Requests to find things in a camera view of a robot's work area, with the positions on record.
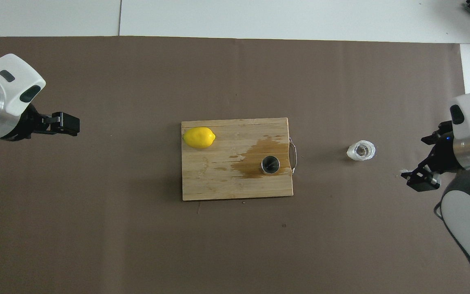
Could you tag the brown table mat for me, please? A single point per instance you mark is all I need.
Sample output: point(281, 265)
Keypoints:
point(235, 245)

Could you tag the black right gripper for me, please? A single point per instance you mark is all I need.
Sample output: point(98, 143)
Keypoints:
point(445, 153)

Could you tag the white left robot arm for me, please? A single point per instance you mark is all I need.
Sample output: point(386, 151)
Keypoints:
point(2, 85)

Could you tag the clear glass cup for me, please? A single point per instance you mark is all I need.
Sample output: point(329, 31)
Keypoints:
point(360, 150)

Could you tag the yellow lemon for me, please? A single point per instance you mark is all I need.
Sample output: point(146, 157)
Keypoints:
point(199, 138)

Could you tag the wooden cutting board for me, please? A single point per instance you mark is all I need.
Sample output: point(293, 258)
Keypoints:
point(218, 179)

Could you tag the steel double jigger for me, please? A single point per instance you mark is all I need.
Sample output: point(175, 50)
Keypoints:
point(271, 165)

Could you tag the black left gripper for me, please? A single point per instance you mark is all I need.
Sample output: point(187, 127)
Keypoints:
point(25, 126)

